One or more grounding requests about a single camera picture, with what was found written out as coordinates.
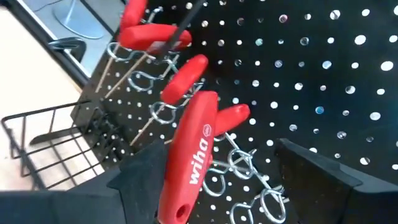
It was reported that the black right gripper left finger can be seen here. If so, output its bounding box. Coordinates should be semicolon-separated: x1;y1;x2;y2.
0;140;169;224

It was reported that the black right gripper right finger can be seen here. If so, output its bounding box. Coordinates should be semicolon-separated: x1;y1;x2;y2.
275;138;398;224

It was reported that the black metal pegboard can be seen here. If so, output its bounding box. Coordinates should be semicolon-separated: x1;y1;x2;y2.
71;0;398;224

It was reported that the grey round floor stand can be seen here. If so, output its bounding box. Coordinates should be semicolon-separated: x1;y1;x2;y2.
51;0;105;40

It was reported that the black wire basket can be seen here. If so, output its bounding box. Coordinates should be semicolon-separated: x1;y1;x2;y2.
0;99;137;190

